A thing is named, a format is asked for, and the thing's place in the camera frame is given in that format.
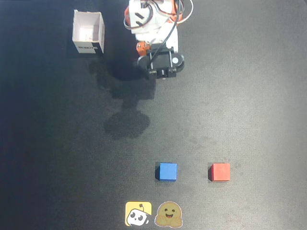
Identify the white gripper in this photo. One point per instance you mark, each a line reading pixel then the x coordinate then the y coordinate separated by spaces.
pixel 142 48

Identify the red cube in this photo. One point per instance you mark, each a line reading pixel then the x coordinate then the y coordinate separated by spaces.
pixel 220 171

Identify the blue cube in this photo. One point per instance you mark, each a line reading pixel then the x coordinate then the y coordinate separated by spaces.
pixel 168 171

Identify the white open cardboard box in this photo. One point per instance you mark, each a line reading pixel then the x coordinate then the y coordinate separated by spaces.
pixel 88 32

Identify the yellow robot mascot sticker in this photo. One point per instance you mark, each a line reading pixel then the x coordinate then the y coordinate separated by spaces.
pixel 138 213

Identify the hugging face emoji sticker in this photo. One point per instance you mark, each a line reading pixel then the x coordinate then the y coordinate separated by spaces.
pixel 168 214

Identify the black webcam with bracket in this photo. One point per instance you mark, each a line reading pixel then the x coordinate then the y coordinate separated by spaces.
pixel 163 62

